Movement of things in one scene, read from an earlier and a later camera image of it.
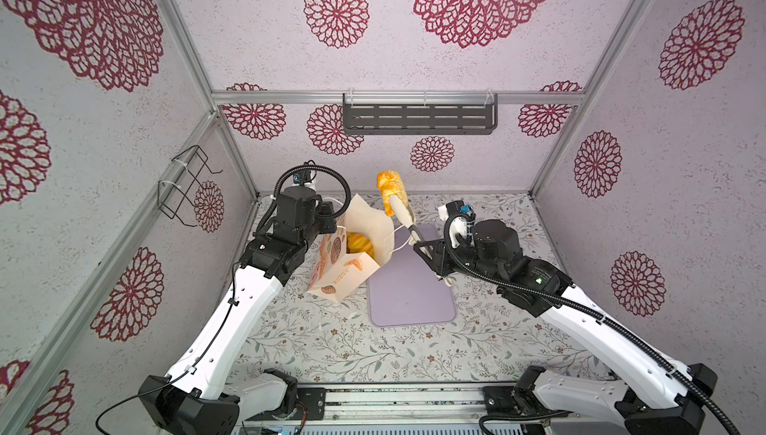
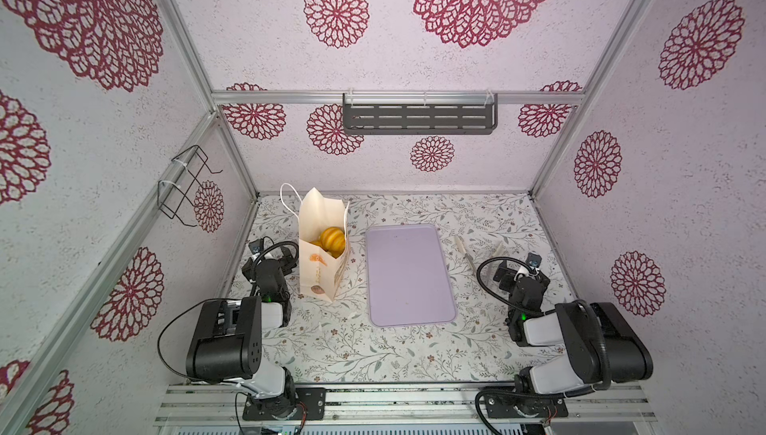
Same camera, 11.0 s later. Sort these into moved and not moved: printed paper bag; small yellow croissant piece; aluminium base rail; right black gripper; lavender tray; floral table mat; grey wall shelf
Moved: small yellow croissant piece; right black gripper; printed paper bag
Not moved: lavender tray; aluminium base rail; grey wall shelf; floral table mat
